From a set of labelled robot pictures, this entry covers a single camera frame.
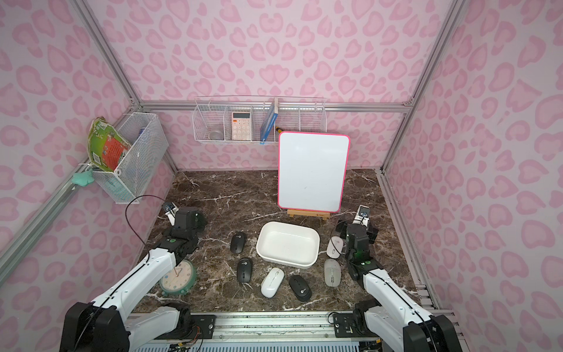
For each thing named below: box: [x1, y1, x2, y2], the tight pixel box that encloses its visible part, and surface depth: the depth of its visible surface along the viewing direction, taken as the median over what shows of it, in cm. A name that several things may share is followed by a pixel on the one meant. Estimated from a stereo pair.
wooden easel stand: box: [287, 209, 331, 221], surface depth 102 cm
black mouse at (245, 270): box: [236, 257, 254, 284], surface depth 85 cm
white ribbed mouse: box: [326, 235, 344, 259], surface depth 90 cm
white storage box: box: [255, 221, 321, 269], surface depth 93 cm
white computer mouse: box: [260, 267, 286, 299], surface depth 82 cm
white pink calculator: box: [231, 111, 252, 141], surface depth 97 cm
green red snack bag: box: [87, 116, 132, 172], surface depth 74 cm
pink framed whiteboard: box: [277, 131, 351, 214], surface depth 93 cm
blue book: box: [259, 97, 279, 145], surface depth 90 cm
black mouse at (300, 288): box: [288, 274, 314, 303], surface depth 82 cm
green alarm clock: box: [158, 259, 198, 297], surface depth 82 cm
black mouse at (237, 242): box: [230, 231, 247, 255], surface depth 94 cm
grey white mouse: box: [324, 258, 342, 288], surface depth 84 cm
